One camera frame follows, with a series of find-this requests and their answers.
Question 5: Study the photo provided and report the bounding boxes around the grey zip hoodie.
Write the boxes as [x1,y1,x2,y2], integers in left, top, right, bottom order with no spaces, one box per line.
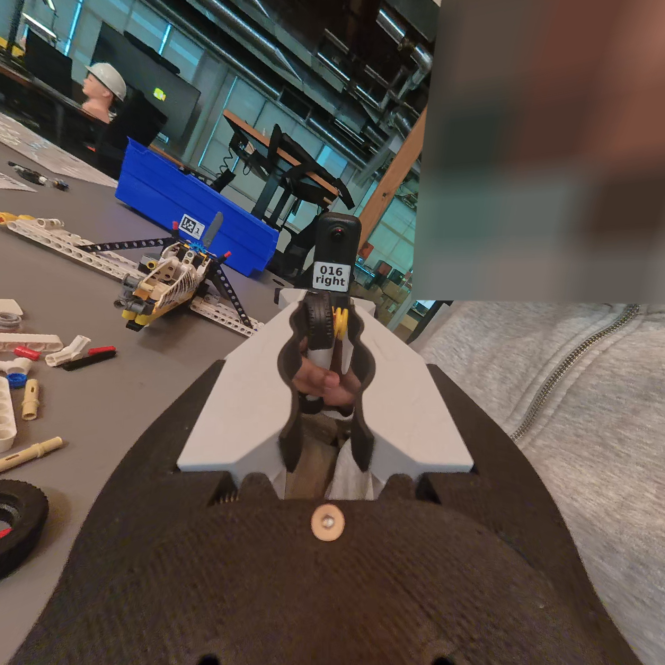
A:
[410,301,665,665]

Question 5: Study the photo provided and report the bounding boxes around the khaki trousers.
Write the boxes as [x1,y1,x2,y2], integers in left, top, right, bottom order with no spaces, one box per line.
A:
[285,413,344,500]

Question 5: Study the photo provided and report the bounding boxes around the small black monitor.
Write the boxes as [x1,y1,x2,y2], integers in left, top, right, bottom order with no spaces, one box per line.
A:
[23,28,73,98]

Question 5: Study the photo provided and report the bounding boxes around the person's right hand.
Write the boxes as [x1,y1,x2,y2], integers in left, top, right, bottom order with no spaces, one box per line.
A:
[291,338,362,416]

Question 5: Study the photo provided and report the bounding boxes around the stacked cardboard boxes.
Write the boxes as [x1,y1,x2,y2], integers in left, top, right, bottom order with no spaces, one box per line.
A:
[353,260,414,325]

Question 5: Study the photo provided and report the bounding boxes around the pile of loose lego pieces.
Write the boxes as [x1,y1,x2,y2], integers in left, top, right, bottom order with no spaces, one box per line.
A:
[0,299,117,473]

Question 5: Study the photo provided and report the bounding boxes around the small black lego tire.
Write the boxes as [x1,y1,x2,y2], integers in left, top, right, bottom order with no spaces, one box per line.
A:
[304,296,334,350]

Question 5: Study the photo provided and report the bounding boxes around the white hard hat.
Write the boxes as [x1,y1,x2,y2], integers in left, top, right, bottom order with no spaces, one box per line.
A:
[85,62,127,103]

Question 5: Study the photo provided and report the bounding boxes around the blue plastic bin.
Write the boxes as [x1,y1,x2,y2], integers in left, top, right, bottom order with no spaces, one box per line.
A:
[114,138,280,278]

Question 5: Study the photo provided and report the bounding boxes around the mannequin head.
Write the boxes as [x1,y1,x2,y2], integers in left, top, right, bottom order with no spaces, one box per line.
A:
[82,73,119,124]

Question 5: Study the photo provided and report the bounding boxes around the large black lego tire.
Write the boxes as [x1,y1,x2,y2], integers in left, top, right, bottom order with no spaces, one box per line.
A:
[0,479,50,580]

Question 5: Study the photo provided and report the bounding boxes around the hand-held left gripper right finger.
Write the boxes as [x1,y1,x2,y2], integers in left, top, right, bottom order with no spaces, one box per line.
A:
[348,307,475,500]

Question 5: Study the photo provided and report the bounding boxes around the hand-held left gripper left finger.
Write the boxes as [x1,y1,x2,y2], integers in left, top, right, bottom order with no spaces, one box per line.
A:
[177,303,304,500]

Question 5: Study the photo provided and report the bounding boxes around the white shirt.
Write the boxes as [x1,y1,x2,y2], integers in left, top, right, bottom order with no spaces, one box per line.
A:
[326,442,376,500]

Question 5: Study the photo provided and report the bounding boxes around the wooden support beam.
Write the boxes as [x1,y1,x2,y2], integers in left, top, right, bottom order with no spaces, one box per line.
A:
[357,106,429,250]

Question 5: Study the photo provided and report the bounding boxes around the wooden top standing desk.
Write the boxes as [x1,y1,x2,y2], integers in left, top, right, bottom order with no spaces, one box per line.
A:
[222,108,359,245]

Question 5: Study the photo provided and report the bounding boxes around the large black monitor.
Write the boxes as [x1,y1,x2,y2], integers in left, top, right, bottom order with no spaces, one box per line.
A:
[91,21,202,151]

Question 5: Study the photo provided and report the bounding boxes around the black marker pen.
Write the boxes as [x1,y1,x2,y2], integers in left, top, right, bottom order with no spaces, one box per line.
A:
[8,161,53,186]

